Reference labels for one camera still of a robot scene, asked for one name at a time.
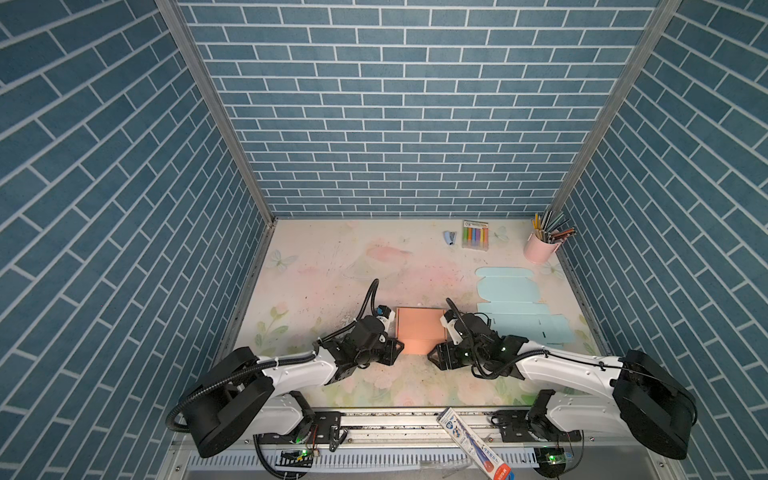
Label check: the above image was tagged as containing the aluminium mounting rail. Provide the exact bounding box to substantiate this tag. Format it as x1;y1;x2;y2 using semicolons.
158;407;684;479

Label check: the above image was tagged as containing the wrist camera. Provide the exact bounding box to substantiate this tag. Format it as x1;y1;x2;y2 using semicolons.
440;315;463;345
374;305;396;337

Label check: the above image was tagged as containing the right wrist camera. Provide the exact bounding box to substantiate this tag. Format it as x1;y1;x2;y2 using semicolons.
440;315;463;345

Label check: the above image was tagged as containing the coloured marker pack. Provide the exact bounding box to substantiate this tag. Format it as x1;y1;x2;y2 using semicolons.
462;220;489;251

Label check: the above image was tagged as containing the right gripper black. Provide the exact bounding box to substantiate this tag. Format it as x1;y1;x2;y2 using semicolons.
423;340;487;369

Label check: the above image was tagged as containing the toothpaste tube box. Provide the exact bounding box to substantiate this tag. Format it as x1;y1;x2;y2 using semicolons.
437;408;515;480

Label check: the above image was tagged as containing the pink cardboard box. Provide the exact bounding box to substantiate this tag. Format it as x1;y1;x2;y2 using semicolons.
396;307;447;356

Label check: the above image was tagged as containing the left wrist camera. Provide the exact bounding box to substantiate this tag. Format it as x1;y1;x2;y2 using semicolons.
374;305;396;337

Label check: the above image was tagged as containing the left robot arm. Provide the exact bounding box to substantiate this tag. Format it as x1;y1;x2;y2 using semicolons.
165;280;404;458

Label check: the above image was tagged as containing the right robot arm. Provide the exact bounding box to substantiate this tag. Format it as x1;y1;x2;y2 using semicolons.
427;304;698;460

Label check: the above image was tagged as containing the pink pencil cup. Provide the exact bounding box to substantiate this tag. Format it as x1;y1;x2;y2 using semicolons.
523;233;562;264

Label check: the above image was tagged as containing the light blue cardboard box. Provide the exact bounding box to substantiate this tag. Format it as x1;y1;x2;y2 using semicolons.
476;267;575;347

